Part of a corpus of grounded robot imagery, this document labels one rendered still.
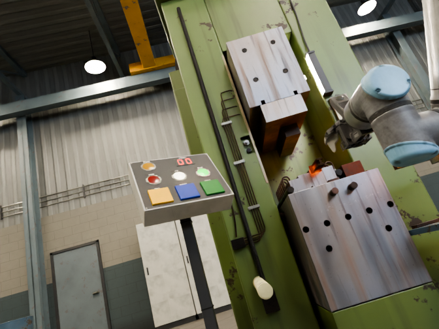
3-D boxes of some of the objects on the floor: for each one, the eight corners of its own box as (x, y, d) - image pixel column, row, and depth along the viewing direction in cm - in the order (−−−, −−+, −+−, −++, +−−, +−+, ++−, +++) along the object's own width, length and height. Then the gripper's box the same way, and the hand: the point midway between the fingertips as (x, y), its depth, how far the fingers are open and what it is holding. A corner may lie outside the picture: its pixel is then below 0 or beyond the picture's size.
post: (267, 526, 88) (180, 182, 123) (254, 530, 88) (171, 185, 123) (266, 516, 92) (182, 185, 127) (253, 519, 92) (173, 187, 127)
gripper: (345, 138, 78) (325, 164, 98) (392, 125, 78) (362, 153, 98) (332, 110, 81) (315, 141, 101) (377, 97, 81) (351, 130, 101)
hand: (336, 138), depth 99 cm, fingers open, 6 cm apart
